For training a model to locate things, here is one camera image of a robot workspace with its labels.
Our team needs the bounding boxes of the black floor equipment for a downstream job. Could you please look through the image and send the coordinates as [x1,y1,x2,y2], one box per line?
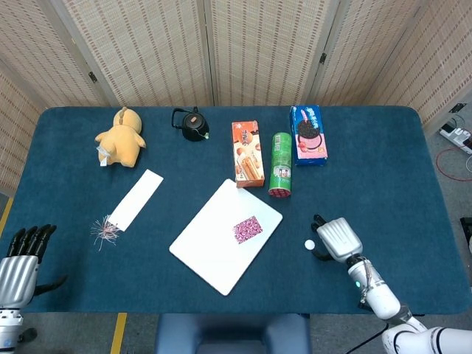
[459,217,472,255]

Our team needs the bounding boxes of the black cable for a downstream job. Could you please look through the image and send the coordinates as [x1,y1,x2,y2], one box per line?
[346,322,390,354]

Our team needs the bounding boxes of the blue tablecloth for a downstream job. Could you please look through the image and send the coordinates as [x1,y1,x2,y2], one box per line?
[0,105,472,316]

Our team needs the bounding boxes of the red cable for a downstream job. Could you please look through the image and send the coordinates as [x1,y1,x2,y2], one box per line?
[436,147,472,182]

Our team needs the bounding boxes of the yellow plush toy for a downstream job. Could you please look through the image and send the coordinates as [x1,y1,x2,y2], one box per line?
[94,106,147,170]

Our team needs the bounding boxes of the woven folding screen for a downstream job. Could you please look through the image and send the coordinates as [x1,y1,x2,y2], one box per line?
[0,0,472,196]

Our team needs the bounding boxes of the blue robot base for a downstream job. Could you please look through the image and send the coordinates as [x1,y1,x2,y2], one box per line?
[154,313,313,354]

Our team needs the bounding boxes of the white power strip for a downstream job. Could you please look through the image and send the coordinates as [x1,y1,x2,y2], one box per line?
[438,123,472,154]

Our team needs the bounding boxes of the white bookmark with tassel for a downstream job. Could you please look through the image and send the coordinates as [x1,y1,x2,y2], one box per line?
[90,168,164,253]

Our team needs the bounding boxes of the black teapot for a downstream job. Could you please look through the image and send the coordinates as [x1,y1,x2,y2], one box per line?
[170,106,212,142]

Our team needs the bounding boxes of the white magnetic board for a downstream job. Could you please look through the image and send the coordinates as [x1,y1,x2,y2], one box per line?
[168,178,284,297]

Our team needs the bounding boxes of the green chips can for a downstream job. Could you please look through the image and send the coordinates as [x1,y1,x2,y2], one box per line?
[267,131,294,199]

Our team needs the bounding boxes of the blue cookie box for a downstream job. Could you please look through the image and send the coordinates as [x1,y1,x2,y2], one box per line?
[289,105,329,167]

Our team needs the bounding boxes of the orange egg roll box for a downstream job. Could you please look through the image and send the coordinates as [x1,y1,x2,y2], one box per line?
[231,119,266,189]

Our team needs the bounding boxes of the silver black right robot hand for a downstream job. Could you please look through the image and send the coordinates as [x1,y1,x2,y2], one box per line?
[310,214,364,263]

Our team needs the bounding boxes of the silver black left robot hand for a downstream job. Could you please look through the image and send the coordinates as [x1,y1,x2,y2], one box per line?
[0,223,69,310]

